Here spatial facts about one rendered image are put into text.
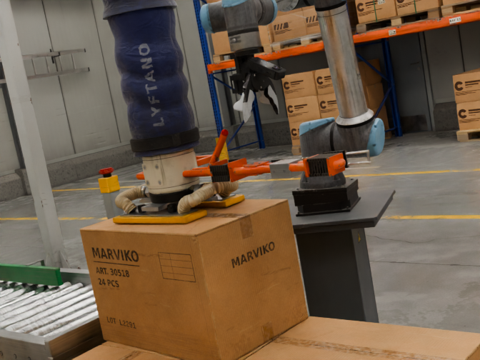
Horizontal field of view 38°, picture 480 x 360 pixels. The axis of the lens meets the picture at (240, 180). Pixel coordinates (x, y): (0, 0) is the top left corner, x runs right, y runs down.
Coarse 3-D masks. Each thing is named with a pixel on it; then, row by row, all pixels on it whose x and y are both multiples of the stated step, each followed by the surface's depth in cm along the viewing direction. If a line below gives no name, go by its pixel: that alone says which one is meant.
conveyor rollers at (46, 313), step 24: (0, 288) 345; (24, 288) 335; (48, 288) 332; (72, 288) 322; (0, 312) 304; (24, 312) 294; (48, 312) 291; (72, 312) 288; (96, 312) 277; (48, 336) 259
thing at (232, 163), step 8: (224, 160) 220; (232, 160) 220; (240, 160) 214; (216, 168) 212; (224, 168) 210; (232, 168) 211; (216, 176) 213; (224, 176) 211; (232, 176) 211; (240, 176) 213
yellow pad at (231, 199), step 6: (222, 198) 231; (228, 198) 231; (234, 198) 230; (240, 198) 232; (198, 204) 234; (204, 204) 232; (210, 204) 231; (216, 204) 229; (222, 204) 227; (228, 204) 227
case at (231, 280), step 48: (96, 240) 233; (144, 240) 214; (192, 240) 198; (240, 240) 208; (288, 240) 223; (96, 288) 240; (144, 288) 220; (192, 288) 203; (240, 288) 208; (288, 288) 223; (144, 336) 226; (192, 336) 209; (240, 336) 207
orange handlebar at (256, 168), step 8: (200, 160) 247; (208, 160) 250; (344, 160) 191; (200, 168) 225; (240, 168) 209; (248, 168) 207; (256, 168) 205; (264, 168) 203; (296, 168) 196; (336, 168) 189; (136, 176) 239; (184, 176) 225; (192, 176) 223
